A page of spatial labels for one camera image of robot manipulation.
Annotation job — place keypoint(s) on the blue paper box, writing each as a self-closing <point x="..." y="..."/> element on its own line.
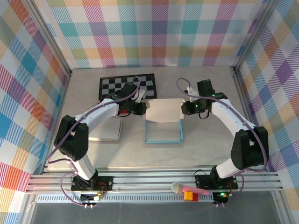
<point x="163" y="109"/>

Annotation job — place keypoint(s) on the white paper box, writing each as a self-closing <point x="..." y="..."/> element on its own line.
<point x="107" y="133"/>

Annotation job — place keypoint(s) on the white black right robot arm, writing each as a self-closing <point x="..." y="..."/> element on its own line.
<point x="233" y="116"/>

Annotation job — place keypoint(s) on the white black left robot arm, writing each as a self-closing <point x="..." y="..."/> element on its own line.
<point x="98" y="114"/>

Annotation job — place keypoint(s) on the black white chessboard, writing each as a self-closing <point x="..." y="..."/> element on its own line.
<point x="112" y="84"/>

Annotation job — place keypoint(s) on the pink toy microphone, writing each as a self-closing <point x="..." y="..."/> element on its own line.
<point x="196" y="190"/>

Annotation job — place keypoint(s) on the yellow red toy brick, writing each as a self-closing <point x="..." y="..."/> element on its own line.
<point x="190" y="196"/>

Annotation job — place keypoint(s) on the small black circuit board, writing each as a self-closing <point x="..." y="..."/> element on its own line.
<point x="90" y="198"/>
<point x="220" y="198"/>

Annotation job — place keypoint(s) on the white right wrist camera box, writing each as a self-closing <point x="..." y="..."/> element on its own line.
<point x="192" y="93"/>

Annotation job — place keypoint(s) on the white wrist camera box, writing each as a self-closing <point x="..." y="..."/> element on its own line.
<point x="141" y="95"/>
<point x="192" y="93"/>

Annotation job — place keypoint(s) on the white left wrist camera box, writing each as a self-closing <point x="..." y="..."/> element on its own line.
<point x="141" y="95"/>

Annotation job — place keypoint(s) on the aluminium side rail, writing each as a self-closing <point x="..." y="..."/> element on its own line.
<point x="245" y="105"/>

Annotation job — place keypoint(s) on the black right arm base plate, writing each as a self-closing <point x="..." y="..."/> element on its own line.
<point x="204" y="183"/>

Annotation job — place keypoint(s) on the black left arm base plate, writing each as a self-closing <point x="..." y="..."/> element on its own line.
<point x="105" y="183"/>

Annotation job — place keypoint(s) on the aluminium corner post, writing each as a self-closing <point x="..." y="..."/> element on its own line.
<point x="253" y="35"/>
<point x="50" y="37"/>

